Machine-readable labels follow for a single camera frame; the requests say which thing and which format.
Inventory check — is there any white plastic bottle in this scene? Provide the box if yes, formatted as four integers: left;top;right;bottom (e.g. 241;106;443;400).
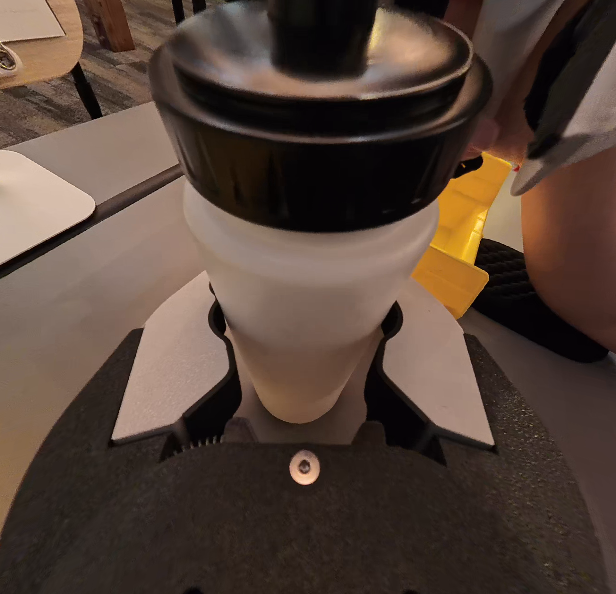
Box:
183;176;441;424

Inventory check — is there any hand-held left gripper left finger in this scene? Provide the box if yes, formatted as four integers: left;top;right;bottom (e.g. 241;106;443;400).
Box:
111;273;243;446

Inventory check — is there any black textured pad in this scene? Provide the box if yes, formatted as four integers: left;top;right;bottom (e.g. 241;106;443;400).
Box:
472;238;609;364

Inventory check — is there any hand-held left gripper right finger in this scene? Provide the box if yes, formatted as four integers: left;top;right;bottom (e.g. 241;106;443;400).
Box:
364;279;496;450

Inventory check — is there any person's right forearm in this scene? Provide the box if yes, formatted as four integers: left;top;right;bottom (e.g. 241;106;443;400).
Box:
520;142;616;354

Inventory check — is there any wooden furniture leg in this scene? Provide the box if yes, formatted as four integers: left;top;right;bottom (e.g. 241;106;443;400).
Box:
77;0;135;53

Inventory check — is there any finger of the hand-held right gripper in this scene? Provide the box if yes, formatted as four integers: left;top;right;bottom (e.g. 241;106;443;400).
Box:
509;0;616;197

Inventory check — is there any black bottle lid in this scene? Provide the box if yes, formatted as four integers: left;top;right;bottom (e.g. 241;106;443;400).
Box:
150;0;493;234

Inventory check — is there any person's right hand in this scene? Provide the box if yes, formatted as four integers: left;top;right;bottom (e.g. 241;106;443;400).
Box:
443;0;532;164

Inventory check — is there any yellow plastic bin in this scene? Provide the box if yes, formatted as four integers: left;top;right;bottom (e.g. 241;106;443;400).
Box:
412;152;514;318

